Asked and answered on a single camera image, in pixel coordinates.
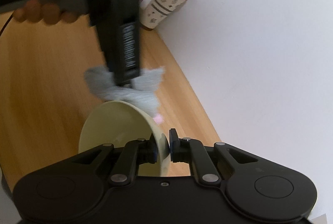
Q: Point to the grey and pink cloth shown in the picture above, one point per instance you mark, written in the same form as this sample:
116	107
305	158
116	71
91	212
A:
140	92

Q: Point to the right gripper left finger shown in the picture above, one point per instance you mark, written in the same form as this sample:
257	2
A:
134	153

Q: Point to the pale yellow bowl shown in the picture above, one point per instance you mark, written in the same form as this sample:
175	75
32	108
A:
118	122

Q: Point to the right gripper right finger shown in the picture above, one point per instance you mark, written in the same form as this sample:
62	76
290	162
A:
193	152

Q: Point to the red lid patterned tumbler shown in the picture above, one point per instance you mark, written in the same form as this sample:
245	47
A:
158	10

